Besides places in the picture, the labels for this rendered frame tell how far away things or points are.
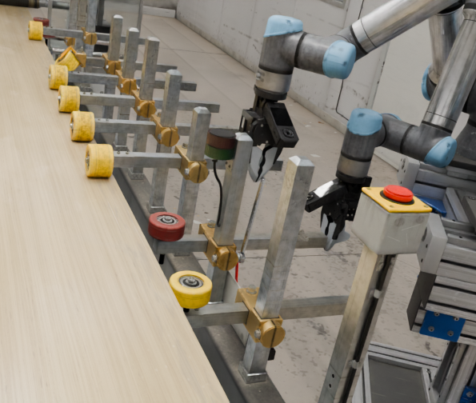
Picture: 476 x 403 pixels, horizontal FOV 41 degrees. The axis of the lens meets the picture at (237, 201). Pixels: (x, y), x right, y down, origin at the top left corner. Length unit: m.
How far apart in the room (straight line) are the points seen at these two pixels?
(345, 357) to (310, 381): 1.54
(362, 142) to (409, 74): 3.64
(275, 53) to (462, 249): 0.57
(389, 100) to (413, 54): 0.42
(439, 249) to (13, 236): 0.88
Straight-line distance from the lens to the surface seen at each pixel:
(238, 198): 1.36
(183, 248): 1.42
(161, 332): 1.05
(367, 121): 1.47
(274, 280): 1.17
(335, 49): 1.31
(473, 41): 1.55
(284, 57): 1.34
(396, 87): 5.21
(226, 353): 1.36
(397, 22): 1.40
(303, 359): 2.61
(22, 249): 1.24
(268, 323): 1.21
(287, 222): 1.12
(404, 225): 0.86
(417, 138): 1.53
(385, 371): 2.33
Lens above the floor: 1.52
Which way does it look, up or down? 23 degrees down
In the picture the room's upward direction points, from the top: 11 degrees clockwise
